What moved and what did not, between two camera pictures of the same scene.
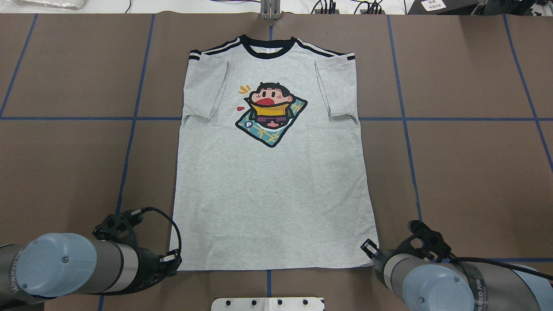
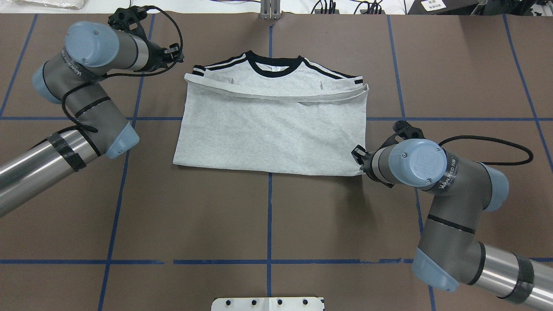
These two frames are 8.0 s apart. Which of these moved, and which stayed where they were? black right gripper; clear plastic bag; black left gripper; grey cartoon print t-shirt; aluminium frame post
Moved: black left gripper; grey cartoon print t-shirt; black right gripper
Stayed: clear plastic bag; aluminium frame post
